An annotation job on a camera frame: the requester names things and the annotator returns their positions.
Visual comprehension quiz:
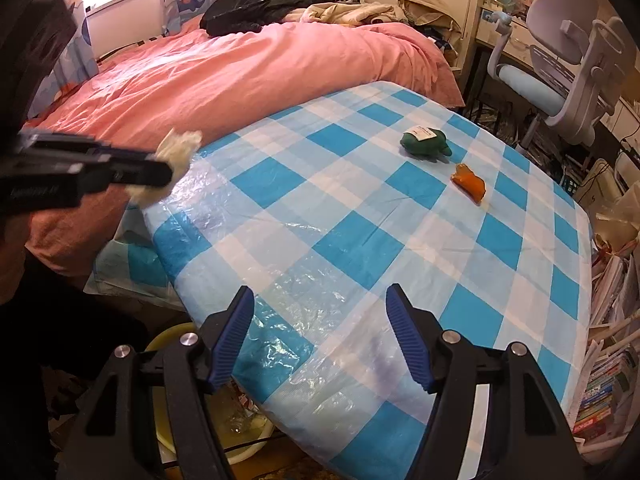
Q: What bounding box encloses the white tissue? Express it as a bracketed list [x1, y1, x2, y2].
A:
[125, 128, 203, 209]

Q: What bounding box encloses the white book rack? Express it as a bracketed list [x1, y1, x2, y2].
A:
[567, 235, 639, 465]

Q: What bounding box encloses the yellow plastic basin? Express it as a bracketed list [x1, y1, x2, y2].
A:
[144, 320, 278, 466]

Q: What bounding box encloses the pink duvet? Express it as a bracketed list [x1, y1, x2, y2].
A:
[19, 20, 467, 281]

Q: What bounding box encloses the black clothes pile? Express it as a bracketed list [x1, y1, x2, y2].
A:
[200, 0, 335, 37]

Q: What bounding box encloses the blue checkered tablecloth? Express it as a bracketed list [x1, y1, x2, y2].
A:
[84, 79, 594, 480]

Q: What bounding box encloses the beige clothes pile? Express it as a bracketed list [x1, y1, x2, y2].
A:
[281, 2, 408, 27]

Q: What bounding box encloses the beige bag on bed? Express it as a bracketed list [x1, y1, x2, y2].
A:
[397, 0, 463, 50]

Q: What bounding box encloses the grey blue desk chair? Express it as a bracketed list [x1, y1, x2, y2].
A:
[487, 0, 636, 154]

